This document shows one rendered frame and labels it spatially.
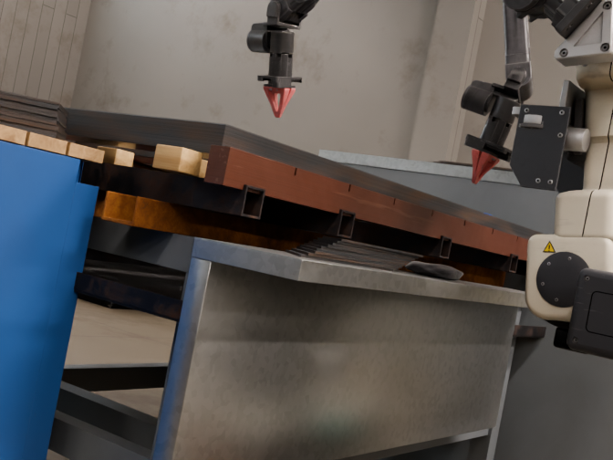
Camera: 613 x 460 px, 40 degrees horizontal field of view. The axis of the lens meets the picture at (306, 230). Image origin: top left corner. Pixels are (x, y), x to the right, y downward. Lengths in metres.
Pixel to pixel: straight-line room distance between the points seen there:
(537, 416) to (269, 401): 1.45
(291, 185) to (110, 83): 7.47
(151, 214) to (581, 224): 0.78
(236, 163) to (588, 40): 0.66
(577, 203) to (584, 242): 0.07
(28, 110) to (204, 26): 6.70
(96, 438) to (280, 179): 0.58
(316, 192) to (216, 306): 0.34
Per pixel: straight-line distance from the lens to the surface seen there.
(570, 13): 1.57
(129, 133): 1.52
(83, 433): 1.63
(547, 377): 2.75
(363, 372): 1.69
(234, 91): 7.63
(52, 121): 1.44
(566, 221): 1.65
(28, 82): 8.99
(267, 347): 1.41
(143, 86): 8.49
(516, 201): 2.81
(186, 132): 1.42
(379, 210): 1.71
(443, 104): 6.21
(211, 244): 1.26
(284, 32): 2.06
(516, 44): 2.06
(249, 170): 1.36
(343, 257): 1.37
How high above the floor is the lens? 0.71
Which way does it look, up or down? 1 degrees up
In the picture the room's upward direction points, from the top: 11 degrees clockwise
